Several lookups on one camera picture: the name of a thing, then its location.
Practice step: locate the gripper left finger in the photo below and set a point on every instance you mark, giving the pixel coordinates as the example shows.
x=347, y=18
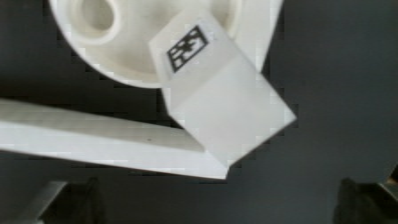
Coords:
x=66, y=204

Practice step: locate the white round stool seat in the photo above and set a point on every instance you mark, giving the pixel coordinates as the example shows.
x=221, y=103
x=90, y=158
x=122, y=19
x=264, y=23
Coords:
x=109, y=27

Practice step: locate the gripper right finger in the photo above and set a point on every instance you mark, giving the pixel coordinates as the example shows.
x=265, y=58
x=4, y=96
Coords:
x=368, y=201

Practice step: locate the white U-shaped fence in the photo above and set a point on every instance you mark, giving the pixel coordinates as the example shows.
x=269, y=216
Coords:
x=63, y=134

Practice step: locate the white stool leg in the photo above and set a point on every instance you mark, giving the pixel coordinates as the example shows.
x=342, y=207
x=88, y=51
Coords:
x=223, y=101

